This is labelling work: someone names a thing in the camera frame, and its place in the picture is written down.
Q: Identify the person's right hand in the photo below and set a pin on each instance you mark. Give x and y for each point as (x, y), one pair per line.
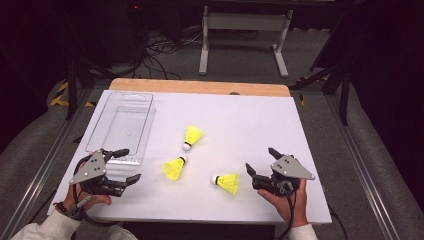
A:
(290, 203)

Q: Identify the white sheet table cover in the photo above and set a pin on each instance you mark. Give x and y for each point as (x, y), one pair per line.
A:
(233, 133)

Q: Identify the aluminium floor rail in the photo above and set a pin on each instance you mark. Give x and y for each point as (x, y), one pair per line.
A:
(363, 173)
(36, 176)

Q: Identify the white metal table frame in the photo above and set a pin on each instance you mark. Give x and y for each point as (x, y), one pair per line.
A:
(245, 21)

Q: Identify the clear plastic container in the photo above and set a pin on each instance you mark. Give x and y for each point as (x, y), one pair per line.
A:
(124, 126)

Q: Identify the black tripod stand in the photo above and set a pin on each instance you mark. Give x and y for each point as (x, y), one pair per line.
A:
(71, 90)
(345, 90)

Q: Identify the dark bead wristband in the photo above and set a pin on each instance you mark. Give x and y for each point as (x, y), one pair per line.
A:
(68, 210)

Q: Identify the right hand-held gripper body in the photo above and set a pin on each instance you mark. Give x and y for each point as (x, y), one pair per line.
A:
(289, 168)

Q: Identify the person's left hand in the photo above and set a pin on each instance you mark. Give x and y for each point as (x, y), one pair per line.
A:
(95, 201)

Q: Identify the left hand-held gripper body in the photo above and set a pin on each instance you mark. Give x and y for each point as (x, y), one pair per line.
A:
(89, 170)

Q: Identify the yellow black floor tape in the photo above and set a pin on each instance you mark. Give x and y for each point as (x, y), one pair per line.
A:
(61, 96)

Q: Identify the yellow shuttlecock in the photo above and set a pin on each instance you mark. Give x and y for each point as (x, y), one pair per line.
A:
(174, 169)
(229, 183)
(192, 136)

